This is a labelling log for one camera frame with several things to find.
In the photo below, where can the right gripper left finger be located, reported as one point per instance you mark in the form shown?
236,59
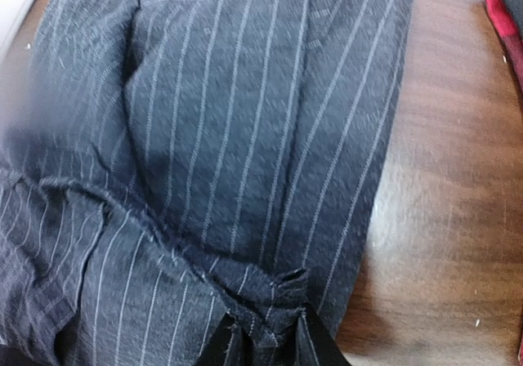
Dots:
226,345

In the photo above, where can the black pinstriped long sleeve shirt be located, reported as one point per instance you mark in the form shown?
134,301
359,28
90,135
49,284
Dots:
179,160

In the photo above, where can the red black folded shirt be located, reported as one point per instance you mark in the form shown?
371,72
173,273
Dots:
506,18

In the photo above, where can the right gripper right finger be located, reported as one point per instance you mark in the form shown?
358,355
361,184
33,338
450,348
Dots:
314,345

